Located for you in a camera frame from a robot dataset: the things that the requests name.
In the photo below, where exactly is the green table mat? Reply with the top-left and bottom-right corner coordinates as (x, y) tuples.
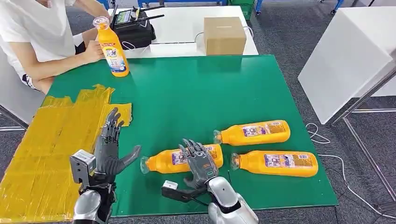
(46, 55), (339, 217)

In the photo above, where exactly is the black remote controller with antennas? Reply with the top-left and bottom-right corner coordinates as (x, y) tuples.
(110, 4), (165, 30)

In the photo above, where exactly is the orange detergent bottle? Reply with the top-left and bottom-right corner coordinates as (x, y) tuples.
(212, 119), (291, 147)
(140, 144), (224, 175)
(92, 16), (130, 77)
(230, 150), (319, 178)

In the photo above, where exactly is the person's right hand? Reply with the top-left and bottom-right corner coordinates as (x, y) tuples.
(82, 40), (105, 63)

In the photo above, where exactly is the black bag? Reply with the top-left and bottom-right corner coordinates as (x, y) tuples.
(113, 18), (157, 50)

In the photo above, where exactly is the metal table leg frame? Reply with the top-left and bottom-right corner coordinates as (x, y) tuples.
(329, 66), (396, 202)

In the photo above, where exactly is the yellow taped sheet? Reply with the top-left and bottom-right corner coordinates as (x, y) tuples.
(0, 84), (133, 224)

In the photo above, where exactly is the green crate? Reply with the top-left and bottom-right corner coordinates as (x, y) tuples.
(229, 0), (255, 20)

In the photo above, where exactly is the person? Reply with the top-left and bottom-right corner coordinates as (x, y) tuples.
(0, 0), (110, 95)

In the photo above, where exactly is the white floor cable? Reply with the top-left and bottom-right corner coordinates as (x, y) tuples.
(305, 122), (396, 220)

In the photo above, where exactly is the white side table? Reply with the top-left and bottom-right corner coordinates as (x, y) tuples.
(297, 7), (396, 125)

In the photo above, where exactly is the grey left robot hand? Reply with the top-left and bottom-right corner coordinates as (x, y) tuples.
(93, 107), (142, 177)

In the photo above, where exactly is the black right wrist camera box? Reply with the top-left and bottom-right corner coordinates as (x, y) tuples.
(161, 181), (208, 204)

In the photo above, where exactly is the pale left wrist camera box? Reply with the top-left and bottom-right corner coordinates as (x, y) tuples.
(70, 149), (97, 186)

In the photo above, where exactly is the brown cardboard box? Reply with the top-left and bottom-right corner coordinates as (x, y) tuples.
(203, 16), (248, 56)

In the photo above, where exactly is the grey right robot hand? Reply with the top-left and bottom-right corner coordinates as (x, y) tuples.
(178, 138), (219, 190)

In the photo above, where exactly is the white cable by cardboard box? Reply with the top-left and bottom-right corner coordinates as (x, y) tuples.
(194, 26), (255, 44)

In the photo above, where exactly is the white panel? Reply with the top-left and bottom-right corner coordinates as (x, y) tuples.
(0, 49), (46, 126)

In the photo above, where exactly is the blue metal frame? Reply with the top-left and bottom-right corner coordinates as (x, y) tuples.
(137, 0), (228, 7)
(254, 0), (345, 15)

